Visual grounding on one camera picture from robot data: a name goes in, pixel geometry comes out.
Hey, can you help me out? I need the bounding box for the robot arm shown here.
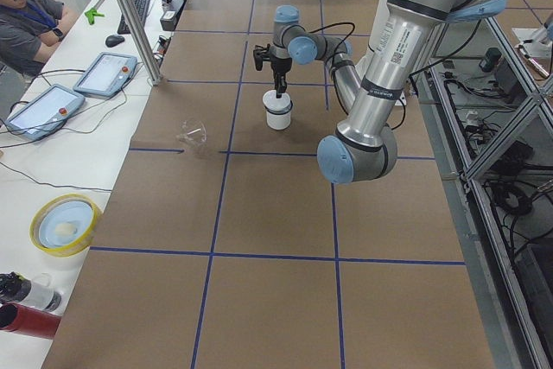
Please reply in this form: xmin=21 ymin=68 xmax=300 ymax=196
xmin=269 ymin=0 xmax=507 ymax=184

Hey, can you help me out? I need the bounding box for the clear black-capped bottle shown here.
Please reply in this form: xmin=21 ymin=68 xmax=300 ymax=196
xmin=1 ymin=271 xmax=61 ymax=312

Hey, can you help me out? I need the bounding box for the teach pendant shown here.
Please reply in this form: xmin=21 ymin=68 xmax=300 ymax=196
xmin=5 ymin=84 xmax=85 ymax=141
xmin=73 ymin=52 xmax=137 ymax=98

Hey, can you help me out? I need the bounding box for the white enamel mug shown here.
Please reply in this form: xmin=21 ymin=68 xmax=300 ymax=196
xmin=265 ymin=104 xmax=293 ymax=130

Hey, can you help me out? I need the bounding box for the green clamp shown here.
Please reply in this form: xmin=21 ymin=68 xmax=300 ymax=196
xmin=84 ymin=8 xmax=105 ymax=25

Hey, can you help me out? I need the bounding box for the far teach pendant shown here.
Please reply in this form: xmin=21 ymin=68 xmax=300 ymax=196
xmin=73 ymin=52 xmax=137 ymax=98

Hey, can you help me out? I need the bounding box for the black keyboard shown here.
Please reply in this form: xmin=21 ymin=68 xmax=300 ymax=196
xmin=117 ymin=0 xmax=152 ymax=35

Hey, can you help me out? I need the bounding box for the seated person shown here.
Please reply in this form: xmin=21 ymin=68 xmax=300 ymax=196
xmin=1 ymin=0 xmax=78 ymax=77

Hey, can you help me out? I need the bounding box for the black computer mouse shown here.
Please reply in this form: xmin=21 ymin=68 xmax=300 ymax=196
xmin=105 ymin=35 xmax=125 ymax=48

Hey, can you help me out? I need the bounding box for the brown table paper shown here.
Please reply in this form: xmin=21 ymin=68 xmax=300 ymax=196
xmin=44 ymin=0 xmax=493 ymax=368

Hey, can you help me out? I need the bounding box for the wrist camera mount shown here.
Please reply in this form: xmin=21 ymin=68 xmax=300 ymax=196
xmin=252 ymin=43 xmax=271 ymax=72

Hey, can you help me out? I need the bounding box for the near teach pendant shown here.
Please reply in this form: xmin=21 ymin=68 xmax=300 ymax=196
xmin=5 ymin=84 xmax=85 ymax=141

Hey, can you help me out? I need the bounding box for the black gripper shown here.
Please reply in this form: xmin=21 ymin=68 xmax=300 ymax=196
xmin=271 ymin=56 xmax=290 ymax=99

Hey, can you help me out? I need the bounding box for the yellow tape roll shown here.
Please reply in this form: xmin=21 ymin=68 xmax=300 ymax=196
xmin=29 ymin=194 xmax=103 ymax=258

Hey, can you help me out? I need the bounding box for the aluminium frame post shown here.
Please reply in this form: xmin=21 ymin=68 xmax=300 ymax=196
xmin=117 ymin=0 xmax=162 ymax=86

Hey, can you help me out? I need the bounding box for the red bottle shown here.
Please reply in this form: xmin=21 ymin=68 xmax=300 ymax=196
xmin=1 ymin=303 xmax=61 ymax=340

